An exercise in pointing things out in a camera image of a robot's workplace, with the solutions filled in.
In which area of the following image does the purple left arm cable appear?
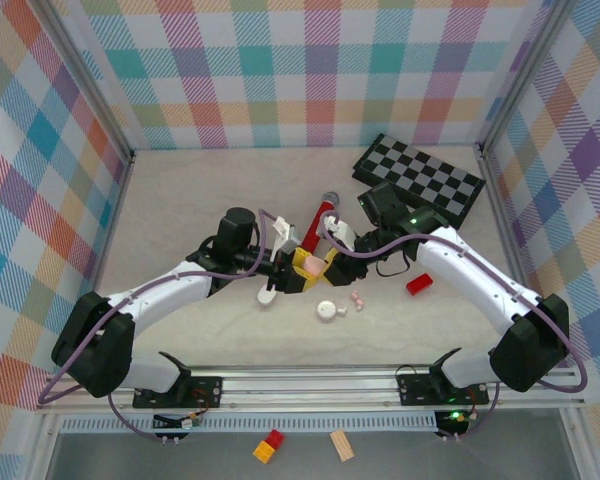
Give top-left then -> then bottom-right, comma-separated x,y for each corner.
37,207 -> 286,444

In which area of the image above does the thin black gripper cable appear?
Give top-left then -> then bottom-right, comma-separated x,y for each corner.
373,239 -> 422,279

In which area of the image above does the black controller board mount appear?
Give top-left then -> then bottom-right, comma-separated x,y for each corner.
434,409 -> 471,437
152,410 -> 202,435

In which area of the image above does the aluminium mounting rail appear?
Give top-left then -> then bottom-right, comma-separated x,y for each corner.
34,364 -> 586,412

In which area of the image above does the white slotted cable duct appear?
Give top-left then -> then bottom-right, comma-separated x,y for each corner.
59,418 -> 441,435

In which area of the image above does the black folding chessboard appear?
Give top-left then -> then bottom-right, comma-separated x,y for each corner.
350,132 -> 485,231

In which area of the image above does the red glitter microphone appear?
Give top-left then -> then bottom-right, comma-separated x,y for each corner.
299,191 -> 342,257

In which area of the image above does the small wooden block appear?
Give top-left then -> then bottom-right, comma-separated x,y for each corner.
329,429 -> 355,464

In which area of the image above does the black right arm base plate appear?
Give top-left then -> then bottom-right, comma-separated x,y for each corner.
397,372 -> 491,407

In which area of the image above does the red plastic block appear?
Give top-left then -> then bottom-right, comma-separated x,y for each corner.
405,273 -> 435,297

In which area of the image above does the egg-shaped white earbud charging case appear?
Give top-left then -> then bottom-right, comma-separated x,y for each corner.
256,282 -> 280,306

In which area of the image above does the aluminium frame post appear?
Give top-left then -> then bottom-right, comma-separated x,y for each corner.
477,0 -> 579,151
27,0 -> 136,161

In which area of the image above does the yellow toy brick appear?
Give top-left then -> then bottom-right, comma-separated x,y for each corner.
252,439 -> 277,465

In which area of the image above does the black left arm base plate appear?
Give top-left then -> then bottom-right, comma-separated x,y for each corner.
132,375 -> 225,410

